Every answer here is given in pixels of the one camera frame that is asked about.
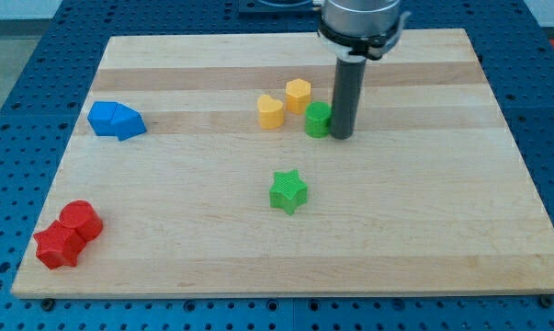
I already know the red cylinder block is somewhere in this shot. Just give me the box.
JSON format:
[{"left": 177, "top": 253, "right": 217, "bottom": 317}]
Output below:
[{"left": 59, "top": 200, "right": 103, "bottom": 242}]

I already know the blue cube block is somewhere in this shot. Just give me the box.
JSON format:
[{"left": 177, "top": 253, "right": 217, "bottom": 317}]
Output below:
[{"left": 87, "top": 101, "right": 118, "bottom": 136}]

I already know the yellow hexagon block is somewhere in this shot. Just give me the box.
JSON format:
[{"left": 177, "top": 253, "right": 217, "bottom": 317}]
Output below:
[{"left": 285, "top": 78, "right": 311, "bottom": 115}]

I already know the blue pentagon block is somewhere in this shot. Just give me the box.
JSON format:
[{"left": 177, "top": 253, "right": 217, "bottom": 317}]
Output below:
[{"left": 110, "top": 103, "right": 147, "bottom": 141}]

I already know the green cylinder block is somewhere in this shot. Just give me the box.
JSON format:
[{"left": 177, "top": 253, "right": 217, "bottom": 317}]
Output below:
[{"left": 304, "top": 101, "right": 331, "bottom": 138}]

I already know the green star block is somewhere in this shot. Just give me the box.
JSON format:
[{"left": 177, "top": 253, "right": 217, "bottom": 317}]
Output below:
[{"left": 269, "top": 169, "right": 308, "bottom": 215}]

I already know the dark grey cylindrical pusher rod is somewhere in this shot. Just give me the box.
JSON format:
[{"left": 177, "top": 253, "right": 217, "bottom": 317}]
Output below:
[{"left": 330, "top": 59, "right": 367, "bottom": 140}]

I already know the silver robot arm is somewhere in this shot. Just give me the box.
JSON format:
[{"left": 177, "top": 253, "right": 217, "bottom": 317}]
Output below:
[{"left": 318, "top": 0, "right": 411, "bottom": 63}]

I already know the wooden board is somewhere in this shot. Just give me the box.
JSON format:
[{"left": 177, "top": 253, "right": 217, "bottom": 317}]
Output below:
[{"left": 12, "top": 29, "right": 554, "bottom": 299}]

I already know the yellow heart block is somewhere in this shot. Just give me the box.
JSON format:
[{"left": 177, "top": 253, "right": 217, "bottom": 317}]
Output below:
[{"left": 257, "top": 95, "right": 285, "bottom": 130}]

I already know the red star block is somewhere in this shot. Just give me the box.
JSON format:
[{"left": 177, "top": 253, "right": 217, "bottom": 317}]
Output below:
[{"left": 33, "top": 221, "right": 86, "bottom": 269}]

